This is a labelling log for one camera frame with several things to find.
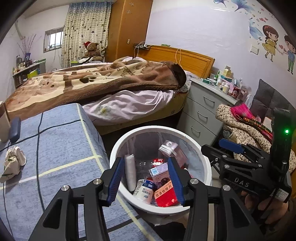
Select orange red box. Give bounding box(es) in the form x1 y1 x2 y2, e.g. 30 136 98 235
154 181 178 207

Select purple milk carton box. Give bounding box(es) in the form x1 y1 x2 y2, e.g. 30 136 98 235
149 163 171 188

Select paper bag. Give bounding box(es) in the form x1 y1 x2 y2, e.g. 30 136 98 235
1 146 27 183

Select red drink can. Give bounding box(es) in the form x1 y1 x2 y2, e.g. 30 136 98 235
152 158 165 168

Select white towel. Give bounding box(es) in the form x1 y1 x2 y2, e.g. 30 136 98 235
125 154 137 192

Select white trash bin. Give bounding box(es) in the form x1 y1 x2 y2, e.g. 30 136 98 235
109 126 212 216

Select right hand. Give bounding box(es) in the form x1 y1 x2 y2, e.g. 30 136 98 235
241 191 288 224

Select floral quilted clothes pile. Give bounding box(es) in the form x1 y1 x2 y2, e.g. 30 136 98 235
215 102 296 173

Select grey drawer nightstand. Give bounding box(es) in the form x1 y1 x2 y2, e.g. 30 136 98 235
177 77 237 146

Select dark grey chair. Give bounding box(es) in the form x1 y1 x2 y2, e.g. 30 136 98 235
250 79 295 126

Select bottles on nightstand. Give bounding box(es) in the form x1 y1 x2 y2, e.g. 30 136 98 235
202 66 251 102

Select blue checked table cloth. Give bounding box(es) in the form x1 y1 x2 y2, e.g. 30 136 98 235
1 103 109 240

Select wooden bed headboard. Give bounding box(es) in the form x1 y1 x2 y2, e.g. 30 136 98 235
138 45 215 78

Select dark blue glasses case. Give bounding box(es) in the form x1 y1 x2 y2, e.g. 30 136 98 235
9 117 21 143

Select beige brown tumbler cup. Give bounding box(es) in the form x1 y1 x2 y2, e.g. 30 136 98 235
0 101 11 143

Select pink bed sheet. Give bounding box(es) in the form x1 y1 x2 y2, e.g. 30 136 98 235
83 90 175 126

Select brown bear pattern blanket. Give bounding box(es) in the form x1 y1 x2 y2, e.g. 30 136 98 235
5 59 186 120

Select cluttered side desk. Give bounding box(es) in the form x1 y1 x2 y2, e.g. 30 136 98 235
12 59 46 89

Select wooden wardrobe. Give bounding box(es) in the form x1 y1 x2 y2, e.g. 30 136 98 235
105 0 153 62

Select teddy bear red hat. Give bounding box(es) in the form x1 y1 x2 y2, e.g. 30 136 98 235
84 41 103 61

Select vase with purple branches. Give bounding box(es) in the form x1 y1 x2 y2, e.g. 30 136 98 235
18 34 36 62

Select window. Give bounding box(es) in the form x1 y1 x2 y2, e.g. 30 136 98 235
43 27 64 53

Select patterned curtain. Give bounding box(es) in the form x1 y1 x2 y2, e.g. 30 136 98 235
61 1 112 68

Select cartoon girl wall sticker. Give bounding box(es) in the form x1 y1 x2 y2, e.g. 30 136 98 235
248 18 295 75

